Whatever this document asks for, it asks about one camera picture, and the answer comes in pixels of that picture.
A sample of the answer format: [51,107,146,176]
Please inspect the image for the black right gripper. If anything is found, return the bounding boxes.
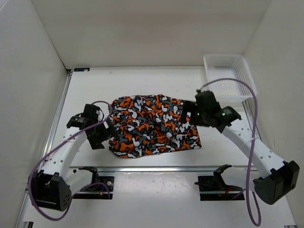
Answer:
[178,100,209,127]

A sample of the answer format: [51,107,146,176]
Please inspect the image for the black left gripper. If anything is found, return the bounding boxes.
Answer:
[88,117,119,149]

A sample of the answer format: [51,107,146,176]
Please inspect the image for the orange black camouflage shorts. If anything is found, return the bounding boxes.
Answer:
[108,94,202,158]

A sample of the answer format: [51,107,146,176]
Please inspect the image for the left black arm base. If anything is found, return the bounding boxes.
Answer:
[72,166,115,200]

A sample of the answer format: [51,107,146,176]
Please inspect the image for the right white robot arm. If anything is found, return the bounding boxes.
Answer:
[190,91,300,205]

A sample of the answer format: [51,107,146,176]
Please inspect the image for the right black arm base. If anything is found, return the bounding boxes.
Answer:
[194,164,245,201]

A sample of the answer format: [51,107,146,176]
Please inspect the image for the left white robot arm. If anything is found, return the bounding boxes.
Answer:
[28,103,115,211]

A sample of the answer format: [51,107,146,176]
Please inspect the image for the white plastic mesh basket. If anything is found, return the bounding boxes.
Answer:
[203,54,257,103]

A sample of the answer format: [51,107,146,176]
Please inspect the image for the front aluminium rail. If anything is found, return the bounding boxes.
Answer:
[68,165,259,173]

